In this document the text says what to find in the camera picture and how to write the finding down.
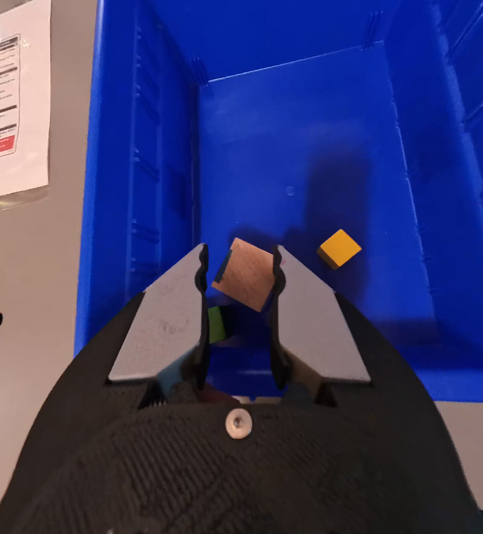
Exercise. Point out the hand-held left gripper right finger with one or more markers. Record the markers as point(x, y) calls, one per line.
point(320, 333)

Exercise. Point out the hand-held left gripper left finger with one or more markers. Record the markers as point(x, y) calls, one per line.
point(158, 329)

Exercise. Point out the blue cube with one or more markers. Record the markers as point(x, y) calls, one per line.
point(247, 275)

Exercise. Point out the green cube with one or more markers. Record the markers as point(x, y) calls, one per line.
point(216, 323)

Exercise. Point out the yellow cube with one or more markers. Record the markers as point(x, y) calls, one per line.
point(339, 248)

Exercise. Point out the blue plastic bin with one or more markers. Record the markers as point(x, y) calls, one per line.
point(308, 146)

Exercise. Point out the laminated paper sheet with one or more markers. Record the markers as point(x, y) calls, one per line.
point(33, 83)

